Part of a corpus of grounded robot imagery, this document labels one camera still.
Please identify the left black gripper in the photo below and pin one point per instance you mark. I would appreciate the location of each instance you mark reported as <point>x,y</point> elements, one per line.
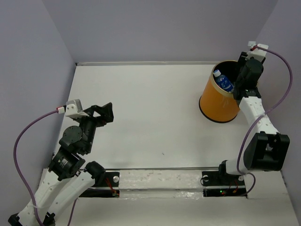
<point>107,115</point>

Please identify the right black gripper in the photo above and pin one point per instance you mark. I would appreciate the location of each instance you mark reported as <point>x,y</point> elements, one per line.
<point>242,60</point>

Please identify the blue label bottle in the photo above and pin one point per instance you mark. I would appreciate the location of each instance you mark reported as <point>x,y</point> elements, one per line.
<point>223,82</point>

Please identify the orange bin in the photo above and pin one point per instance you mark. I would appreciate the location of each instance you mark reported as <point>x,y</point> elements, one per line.
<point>215,103</point>

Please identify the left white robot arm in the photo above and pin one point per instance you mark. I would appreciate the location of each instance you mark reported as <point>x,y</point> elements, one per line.
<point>68,175</point>

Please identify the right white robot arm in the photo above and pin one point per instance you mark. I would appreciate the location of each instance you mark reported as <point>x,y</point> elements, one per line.
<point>264,148</point>

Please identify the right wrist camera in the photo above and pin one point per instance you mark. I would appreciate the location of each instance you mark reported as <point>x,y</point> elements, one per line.
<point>257,51</point>

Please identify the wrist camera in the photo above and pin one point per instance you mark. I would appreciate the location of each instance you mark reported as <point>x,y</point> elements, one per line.
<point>73,109</point>
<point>257,51</point>

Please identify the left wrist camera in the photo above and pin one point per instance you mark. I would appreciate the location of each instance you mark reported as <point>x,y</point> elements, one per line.
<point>73,109</point>

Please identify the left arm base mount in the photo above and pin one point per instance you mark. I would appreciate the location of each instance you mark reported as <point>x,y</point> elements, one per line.
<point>107,188</point>

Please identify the metal rail front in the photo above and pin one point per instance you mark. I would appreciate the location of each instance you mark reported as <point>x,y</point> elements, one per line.
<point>166,168</point>

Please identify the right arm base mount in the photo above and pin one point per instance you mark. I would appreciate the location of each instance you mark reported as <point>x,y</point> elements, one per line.
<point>215,185</point>

